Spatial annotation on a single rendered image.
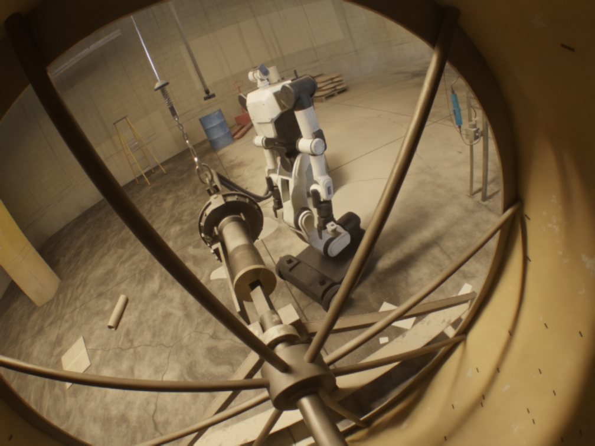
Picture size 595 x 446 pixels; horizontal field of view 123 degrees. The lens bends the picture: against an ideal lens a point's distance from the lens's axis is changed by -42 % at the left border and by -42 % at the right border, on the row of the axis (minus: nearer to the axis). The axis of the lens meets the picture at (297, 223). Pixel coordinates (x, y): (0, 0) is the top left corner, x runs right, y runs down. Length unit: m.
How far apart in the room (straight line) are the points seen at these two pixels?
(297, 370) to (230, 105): 8.49
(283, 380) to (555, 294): 0.84
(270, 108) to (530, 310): 1.36
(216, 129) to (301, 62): 4.15
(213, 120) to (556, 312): 6.43
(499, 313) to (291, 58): 8.95
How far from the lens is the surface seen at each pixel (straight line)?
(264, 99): 1.35
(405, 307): 0.66
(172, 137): 8.80
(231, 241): 1.04
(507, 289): 1.10
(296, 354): 0.61
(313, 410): 0.59
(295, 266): 1.97
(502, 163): 0.75
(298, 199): 1.57
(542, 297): 1.04
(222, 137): 6.59
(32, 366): 0.62
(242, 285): 0.87
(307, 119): 1.28
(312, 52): 9.65
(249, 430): 1.50
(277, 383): 0.60
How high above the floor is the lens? 1.50
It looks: 33 degrees down
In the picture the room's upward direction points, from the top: 22 degrees counter-clockwise
